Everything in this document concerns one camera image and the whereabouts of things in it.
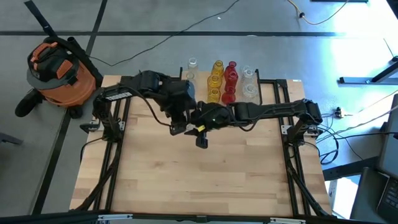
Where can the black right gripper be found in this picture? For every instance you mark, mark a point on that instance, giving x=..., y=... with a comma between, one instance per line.
x=211, y=116

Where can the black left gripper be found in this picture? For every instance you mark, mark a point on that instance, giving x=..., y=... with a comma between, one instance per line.
x=178, y=109

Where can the yellow small ribbed vase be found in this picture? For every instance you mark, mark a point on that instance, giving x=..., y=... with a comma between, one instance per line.
x=213, y=96

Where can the red round glass vase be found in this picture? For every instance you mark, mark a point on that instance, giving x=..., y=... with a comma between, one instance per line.
x=228, y=97

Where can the yellow wide ribbed vase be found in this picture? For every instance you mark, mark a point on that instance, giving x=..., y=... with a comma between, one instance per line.
x=214, y=82

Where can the clear tall slim glass vase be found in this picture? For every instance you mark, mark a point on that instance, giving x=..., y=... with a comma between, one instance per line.
x=192, y=65

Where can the red tall glass vase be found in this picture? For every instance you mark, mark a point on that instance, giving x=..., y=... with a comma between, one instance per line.
x=231, y=80

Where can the clear wide round glass vase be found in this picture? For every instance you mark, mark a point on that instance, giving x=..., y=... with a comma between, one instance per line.
x=250, y=91

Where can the yellow tall bottle vase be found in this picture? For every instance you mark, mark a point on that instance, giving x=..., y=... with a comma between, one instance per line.
x=218, y=68

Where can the red square glass vase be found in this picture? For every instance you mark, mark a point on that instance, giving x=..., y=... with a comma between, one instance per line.
x=231, y=68

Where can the clear textured glass vase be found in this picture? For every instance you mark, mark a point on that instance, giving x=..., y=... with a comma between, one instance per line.
x=248, y=79

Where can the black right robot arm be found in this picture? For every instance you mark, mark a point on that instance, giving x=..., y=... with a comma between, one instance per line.
x=267, y=109

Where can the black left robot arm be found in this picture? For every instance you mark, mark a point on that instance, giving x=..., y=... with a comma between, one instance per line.
x=118, y=95

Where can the wooden shelf with black legs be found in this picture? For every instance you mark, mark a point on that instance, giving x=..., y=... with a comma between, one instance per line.
x=201, y=87

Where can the orange and black shop vacuum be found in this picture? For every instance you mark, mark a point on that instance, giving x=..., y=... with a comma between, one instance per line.
x=59, y=84

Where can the black floor tape strip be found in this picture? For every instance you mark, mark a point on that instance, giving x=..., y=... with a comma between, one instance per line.
x=52, y=161

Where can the black power adapter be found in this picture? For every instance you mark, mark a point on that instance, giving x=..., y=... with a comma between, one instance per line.
x=338, y=112

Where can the black desk beam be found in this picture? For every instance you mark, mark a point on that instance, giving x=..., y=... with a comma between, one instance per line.
x=348, y=169

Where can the grey chair leg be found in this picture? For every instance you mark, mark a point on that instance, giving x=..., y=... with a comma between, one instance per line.
x=9, y=139

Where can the black desk foot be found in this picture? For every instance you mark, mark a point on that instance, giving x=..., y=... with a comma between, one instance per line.
x=357, y=80

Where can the grey monitor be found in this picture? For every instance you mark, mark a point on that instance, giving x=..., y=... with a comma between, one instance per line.
x=390, y=149

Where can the black keyboard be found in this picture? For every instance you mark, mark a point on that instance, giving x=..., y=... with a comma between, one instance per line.
x=391, y=199

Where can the silver frame bracket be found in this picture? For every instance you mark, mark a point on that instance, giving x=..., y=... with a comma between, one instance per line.
x=286, y=221
x=115, y=216

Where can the black aluminium table frame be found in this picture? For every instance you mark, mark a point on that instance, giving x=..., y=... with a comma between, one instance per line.
x=291, y=199

